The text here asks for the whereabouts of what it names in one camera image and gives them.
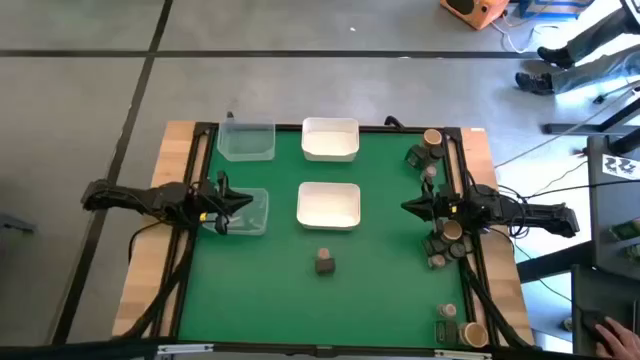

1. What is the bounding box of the blue box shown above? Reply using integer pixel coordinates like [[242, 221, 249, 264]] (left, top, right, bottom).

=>
[[517, 0, 594, 20]]

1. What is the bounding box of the white printed label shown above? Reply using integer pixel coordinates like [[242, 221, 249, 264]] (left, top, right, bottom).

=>
[[601, 153, 640, 182]]

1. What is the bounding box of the silver metal bracket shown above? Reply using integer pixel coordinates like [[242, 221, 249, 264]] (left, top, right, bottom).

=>
[[433, 348, 494, 360], [157, 343, 217, 357]]

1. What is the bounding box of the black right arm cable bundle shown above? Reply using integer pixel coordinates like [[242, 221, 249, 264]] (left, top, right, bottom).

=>
[[462, 257, 532, 350]]

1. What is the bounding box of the long black cable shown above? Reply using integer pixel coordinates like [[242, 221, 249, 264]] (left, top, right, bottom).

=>
[[522, 178, 640, 200]]

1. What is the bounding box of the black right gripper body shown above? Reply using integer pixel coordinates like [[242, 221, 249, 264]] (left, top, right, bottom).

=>
[[425, 180, 466, 229]]

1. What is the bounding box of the black computer mouse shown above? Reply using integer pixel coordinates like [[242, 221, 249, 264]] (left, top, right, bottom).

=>
[[581, 308, 615, 337]]

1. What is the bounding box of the orange box device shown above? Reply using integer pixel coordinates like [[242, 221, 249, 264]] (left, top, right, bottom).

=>
[[439, 0, 512, 32]]

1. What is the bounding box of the person's leg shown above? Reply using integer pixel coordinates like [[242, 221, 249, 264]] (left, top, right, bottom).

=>
[[566, 7, 634, 64], [551, 45, 640, 96]]

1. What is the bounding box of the clear plastic bin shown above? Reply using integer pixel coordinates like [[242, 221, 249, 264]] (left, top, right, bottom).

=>
[[216, 118, 277, 163], [201, 187, 270, 237]]

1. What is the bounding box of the black metal table frame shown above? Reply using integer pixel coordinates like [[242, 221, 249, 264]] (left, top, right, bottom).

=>
[[149, 121, 507, 351]]

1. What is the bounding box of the black side table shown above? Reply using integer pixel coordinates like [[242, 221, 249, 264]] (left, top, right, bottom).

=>
[[586, 133, 640, 281]]

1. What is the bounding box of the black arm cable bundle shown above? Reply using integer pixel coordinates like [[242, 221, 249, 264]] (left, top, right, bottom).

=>
[[122, 219, 197, 342], [462, 257, 532, 350]]

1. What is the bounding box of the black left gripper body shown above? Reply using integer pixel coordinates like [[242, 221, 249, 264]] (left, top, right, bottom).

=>
[[187, 170, 231, 236]]

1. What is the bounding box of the black left arm cable bundle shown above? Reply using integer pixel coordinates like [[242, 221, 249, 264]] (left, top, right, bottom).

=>
[[122, 219, 197, 342]]

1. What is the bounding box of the person's hand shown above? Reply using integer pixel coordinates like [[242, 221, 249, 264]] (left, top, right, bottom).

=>
[[593, 316, 640, 360]]

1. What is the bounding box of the green table mat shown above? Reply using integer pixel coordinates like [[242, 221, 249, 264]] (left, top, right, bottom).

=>
[[177, 127, 472, 349]]

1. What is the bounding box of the white floor cable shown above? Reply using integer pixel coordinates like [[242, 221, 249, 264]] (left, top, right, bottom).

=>
[[491, 17, 549, 55]]

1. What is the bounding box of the white plastic bin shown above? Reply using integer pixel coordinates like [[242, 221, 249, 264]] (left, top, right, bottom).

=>
[[300, 116, 361, 163], [296, 181, 362, 232]]

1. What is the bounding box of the dark desk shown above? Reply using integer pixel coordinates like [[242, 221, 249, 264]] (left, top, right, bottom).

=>
[[571, 263, 640, 357]]

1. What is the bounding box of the person's black shoe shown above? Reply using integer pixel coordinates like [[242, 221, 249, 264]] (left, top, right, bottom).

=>
[[514, 71, 556, 97], [536, 45, 577, 70]]

